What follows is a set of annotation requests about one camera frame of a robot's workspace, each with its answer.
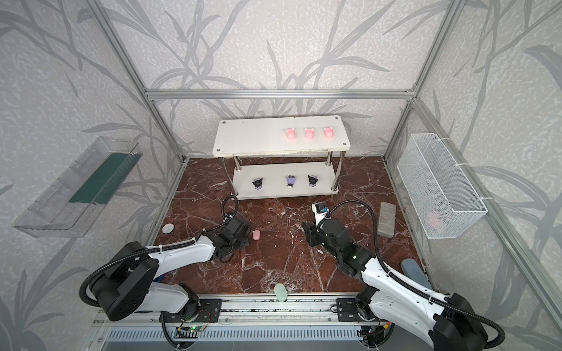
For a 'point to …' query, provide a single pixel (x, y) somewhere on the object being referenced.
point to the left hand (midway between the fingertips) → (245, 238)
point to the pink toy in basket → (435, 222)
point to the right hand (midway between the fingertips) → (306, 220)
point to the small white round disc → (167, 228)
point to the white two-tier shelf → (280, 158)
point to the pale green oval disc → (280, 292)
